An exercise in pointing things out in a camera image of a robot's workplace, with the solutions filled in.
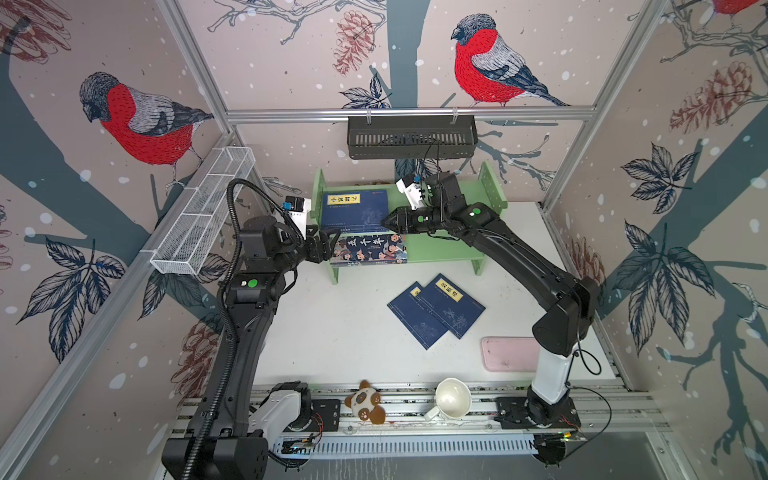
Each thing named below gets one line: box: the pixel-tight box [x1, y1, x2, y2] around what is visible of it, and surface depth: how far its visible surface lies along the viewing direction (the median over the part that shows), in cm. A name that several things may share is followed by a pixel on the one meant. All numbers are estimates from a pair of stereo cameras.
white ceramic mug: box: [424, 377, 472, 421], surface depth 74 cm
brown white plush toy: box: [344, 380, 386, 424], surface depth 74 cm
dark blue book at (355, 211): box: [321, 190, 389, 233], surface depth 81 cm
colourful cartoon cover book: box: [331, 234, 408, 265], surface depth 91 cm
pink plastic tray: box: [481, 336, 540, 372], surface depth 83 cm
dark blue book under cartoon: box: [387, 281, 449, 351], surface depth 92 cm
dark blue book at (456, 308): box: [421, 273, 486, 339], surface depth 92 cm
